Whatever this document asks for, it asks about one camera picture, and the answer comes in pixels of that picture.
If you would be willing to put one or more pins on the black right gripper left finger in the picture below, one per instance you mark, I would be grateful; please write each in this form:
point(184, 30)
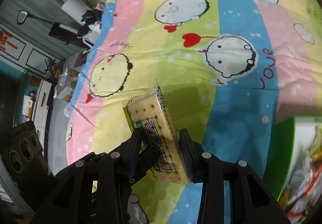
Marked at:
point(97, 187)

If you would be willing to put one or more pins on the black white bag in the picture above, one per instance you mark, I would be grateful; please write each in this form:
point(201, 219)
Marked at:
point(90, 29)

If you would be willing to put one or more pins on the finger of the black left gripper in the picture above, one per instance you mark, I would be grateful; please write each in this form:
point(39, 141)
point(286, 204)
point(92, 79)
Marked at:
point(142, 164)

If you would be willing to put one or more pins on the yellow-green cracker packet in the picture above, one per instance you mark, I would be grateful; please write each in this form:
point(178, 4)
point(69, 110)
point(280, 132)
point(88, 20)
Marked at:
point(150, 113)

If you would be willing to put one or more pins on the red white snack packet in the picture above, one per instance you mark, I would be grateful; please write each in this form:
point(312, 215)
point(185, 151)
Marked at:
point(305, 198)

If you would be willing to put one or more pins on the white peanut snack bag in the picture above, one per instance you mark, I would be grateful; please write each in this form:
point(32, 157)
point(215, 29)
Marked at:
point(301, 173)

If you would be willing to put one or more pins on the black lamp stand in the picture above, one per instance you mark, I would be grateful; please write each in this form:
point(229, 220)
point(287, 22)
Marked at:
point(58, 30)

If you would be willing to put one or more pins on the gold waffle snack packet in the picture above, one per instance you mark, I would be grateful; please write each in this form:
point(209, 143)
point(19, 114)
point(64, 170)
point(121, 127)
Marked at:
point(313, 154)

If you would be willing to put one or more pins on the black camera box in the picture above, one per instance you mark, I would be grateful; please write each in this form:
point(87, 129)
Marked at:
point(22, 153)

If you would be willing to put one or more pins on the colourful cartoon striped cloth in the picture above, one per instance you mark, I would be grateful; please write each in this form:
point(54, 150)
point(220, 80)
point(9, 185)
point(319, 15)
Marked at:
point(229, 70)

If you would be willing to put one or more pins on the green white cardboard box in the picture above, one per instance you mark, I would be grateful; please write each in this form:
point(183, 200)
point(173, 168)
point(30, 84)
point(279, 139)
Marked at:
point(289, 142)

